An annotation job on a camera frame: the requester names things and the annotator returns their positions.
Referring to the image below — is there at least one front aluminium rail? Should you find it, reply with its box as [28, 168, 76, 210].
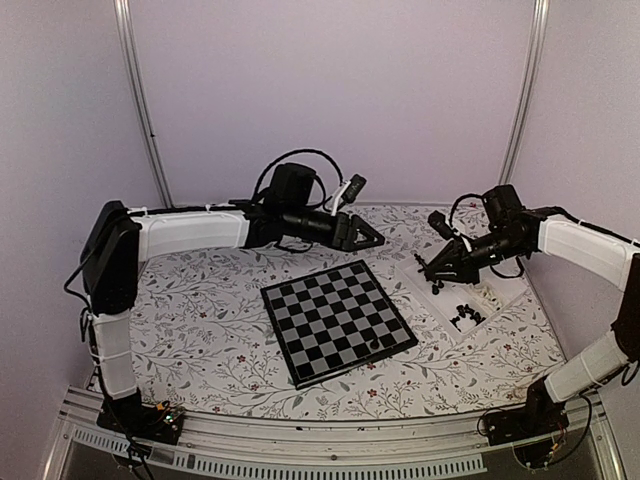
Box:
[43, 388, 627, 479]

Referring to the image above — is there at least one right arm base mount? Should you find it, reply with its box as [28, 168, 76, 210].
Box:
[476, 407, 569, 470]

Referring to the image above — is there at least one right aluminium frame post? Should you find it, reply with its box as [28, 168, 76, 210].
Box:
[498, 0, 550, 184]

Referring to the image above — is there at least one floral patterned tablecloth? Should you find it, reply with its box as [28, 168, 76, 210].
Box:
[107, 202, 569, 421]

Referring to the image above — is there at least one black and grey chessboard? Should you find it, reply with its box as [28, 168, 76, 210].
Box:
[261, 260, 418, 390]

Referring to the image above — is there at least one left aluminium frame post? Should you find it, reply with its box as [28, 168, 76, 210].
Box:
[113, 0, 174, 207]

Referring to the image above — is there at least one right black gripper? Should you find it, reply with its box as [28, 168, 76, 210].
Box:
[425, 229, 527, 286]

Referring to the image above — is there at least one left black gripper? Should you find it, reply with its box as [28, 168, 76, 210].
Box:
[285, 206, 387, 254]

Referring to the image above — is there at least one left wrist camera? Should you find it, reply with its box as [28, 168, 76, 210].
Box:
[323, 174, 367, 216]

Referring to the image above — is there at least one aluminium frame post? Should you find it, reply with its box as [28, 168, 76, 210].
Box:
[498, 0, 550, 184]
[113, 0, 174, 207]

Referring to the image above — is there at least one white plastic compartment tray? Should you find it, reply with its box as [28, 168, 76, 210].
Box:
[394, 255, 527, 343]

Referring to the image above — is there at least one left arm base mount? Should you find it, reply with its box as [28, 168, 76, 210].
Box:
[97, 399, 184, 445]

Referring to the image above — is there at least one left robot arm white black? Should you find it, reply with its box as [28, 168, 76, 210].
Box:
[76, 161, 385, 434]

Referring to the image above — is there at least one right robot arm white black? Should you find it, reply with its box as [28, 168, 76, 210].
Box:
[422, 184, 639, 436]

